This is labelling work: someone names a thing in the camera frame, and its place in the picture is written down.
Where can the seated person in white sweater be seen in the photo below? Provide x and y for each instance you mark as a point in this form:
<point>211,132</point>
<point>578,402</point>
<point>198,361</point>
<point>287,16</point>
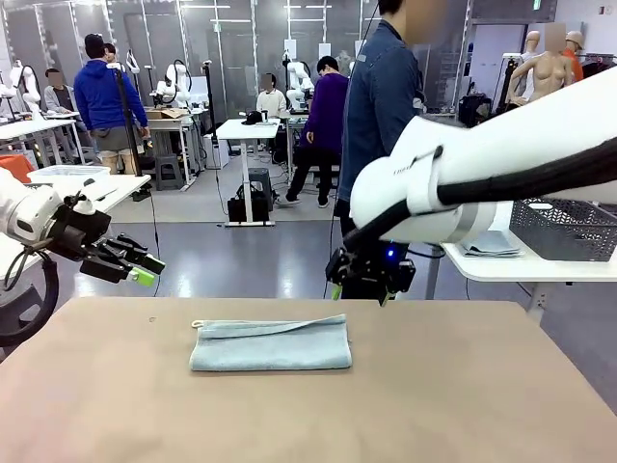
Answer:
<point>271,101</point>

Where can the skin tone female mannequin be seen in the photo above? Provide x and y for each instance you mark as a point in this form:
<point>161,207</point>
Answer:
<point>547,72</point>

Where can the white background desk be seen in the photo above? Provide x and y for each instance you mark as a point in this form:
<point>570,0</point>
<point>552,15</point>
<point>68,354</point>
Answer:
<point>166,123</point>
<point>246,130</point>
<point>34,126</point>

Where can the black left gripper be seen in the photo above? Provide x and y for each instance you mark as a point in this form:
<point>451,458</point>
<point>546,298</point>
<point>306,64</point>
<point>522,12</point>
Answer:
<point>91,241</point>

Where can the white plastic bin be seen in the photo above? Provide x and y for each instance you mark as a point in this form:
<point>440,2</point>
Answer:
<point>67,171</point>

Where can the white computer case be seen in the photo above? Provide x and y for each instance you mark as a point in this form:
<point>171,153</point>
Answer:
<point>219,152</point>

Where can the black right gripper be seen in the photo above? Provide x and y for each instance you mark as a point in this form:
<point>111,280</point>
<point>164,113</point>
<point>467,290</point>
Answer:
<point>371,267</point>

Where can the grey blue folded towel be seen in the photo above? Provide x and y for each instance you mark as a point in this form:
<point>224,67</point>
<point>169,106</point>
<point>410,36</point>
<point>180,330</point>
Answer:
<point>496,243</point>

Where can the grey perforated plastic basket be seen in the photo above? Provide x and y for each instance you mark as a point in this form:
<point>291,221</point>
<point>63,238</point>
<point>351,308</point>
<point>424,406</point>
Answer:
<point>564,231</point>

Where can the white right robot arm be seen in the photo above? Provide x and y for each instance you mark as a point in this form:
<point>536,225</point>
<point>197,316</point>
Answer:
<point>506,144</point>

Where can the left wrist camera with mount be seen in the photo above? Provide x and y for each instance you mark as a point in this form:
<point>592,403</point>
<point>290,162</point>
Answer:
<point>84,202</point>

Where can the flat cardboard box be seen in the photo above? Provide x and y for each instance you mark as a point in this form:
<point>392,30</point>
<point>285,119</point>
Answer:
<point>166,114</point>

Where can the person in denim jacket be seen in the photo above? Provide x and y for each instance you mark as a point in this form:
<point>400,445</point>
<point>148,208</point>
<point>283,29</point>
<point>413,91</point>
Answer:
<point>381,96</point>

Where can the seated person in grey top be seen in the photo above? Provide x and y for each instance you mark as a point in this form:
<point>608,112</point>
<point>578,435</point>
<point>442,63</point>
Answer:
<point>60,99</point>

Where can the white mannequin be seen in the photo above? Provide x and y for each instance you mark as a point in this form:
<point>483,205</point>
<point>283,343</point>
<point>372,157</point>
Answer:
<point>532,43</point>

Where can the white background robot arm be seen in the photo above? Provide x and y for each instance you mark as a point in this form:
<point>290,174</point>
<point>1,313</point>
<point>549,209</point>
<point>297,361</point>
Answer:
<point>173,79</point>
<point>299,72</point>
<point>5,91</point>
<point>131,60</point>
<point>29,82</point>

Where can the person in blue hoodie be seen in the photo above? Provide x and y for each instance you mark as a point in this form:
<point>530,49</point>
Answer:
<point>101,91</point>

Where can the black floor bag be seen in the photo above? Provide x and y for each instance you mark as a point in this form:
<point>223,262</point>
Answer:
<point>238,209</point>

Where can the grey plastic stool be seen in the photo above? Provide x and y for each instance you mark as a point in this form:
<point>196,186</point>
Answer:
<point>260,176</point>
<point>169,169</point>

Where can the black cap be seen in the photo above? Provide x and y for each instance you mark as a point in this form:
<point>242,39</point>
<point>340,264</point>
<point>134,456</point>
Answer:
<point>253,117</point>

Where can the white side table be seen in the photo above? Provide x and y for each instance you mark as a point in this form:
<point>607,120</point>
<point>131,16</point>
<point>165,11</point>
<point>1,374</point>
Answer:
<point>506,267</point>
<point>120,185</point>

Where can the white paper sign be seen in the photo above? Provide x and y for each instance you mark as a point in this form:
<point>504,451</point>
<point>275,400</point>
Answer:
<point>290,48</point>
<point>325,53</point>

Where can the person in purple top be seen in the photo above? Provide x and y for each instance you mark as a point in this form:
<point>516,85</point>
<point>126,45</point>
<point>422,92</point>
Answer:
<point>328,111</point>

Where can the dark haired background person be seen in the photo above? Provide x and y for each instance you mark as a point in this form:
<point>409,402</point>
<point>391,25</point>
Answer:
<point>111,50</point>

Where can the mannequin with beige hat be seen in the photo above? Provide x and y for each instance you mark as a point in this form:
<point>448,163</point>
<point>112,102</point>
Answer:
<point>574,41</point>

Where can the orange cloth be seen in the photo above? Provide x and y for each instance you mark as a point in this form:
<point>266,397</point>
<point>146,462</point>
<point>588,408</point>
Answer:
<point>14,163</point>

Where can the clothes rack with dark garments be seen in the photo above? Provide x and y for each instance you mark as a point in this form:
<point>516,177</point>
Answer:
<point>590,67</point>

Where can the light blue towel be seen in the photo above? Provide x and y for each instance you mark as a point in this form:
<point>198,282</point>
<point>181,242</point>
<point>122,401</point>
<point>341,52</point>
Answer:
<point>270,352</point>

